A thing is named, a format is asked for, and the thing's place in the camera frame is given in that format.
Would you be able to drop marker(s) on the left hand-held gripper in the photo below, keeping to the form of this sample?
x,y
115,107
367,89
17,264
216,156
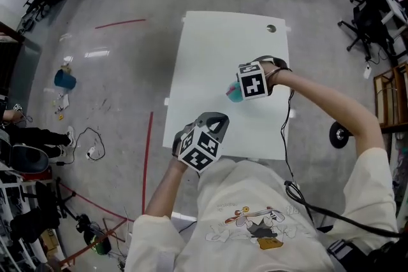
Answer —
x,y
199,153

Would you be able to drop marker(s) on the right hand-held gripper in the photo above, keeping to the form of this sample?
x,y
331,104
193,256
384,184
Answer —
x,y
253,83

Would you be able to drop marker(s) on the teal spray bottle trigger head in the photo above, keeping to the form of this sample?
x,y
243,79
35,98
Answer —
x,y
235,85

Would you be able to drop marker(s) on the teal spray bottle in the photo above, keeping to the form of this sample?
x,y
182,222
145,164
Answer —
x,y
237,98

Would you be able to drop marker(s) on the person's left forearm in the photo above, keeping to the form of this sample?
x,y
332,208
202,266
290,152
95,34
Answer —
x,y
162,191

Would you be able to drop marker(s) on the person's right forearm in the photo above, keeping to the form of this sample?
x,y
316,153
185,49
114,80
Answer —
x,y
334,105

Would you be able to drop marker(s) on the person's right hand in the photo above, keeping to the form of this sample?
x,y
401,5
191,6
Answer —
x,y
271,66

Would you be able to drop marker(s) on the cream printed t-shirt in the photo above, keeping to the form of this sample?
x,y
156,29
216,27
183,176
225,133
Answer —
x,y
255,194

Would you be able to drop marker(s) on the black stanchion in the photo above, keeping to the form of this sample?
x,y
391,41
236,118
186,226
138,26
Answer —
x,y
339,134

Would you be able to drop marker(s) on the white hanging tag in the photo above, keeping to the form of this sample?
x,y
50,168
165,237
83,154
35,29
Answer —
x,y
367,71

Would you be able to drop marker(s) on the white power strip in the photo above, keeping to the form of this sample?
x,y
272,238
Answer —
x,y
90,153

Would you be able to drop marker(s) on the wooden shelf unit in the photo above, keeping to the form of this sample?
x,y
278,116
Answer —
x,y
379,98

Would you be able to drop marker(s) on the black office chair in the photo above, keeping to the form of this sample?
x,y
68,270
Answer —
x,y
41,216
366,22

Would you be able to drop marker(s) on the teal bucket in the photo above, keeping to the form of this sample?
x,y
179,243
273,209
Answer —
x,y
65,79

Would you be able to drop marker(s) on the green black device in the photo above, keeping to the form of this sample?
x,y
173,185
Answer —
x,y
99,240

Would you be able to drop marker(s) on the black waist bag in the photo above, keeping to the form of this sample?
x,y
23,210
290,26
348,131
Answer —
x,y
357,256

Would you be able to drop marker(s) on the white shelving rack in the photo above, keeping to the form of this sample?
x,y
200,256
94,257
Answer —
x,y
9,188

